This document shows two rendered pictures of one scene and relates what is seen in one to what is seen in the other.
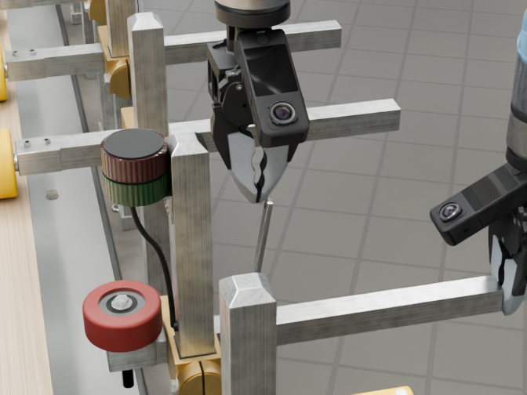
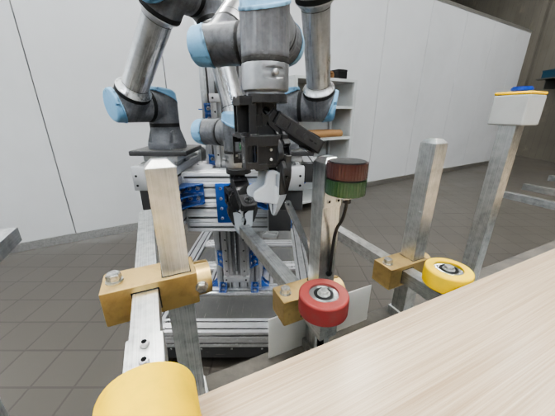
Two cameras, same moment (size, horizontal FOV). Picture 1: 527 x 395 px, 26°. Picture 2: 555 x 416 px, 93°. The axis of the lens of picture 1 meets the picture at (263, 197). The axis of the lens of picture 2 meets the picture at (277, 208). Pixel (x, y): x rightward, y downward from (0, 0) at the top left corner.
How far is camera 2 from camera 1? 124 cm
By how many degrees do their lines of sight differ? 89
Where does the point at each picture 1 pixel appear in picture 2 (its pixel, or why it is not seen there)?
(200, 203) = not seen: hidden behind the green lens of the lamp
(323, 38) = (14, 238)
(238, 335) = (442, 155)
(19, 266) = (301, 368)
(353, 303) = (265, 249)
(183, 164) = not seen: hidden behind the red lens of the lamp
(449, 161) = not seen: outside the picture
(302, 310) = (274, 261)
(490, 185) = (241, 186)
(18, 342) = (390, 336)
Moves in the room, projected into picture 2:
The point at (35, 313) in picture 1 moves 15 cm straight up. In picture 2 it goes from (355, 336) to (368, 232)
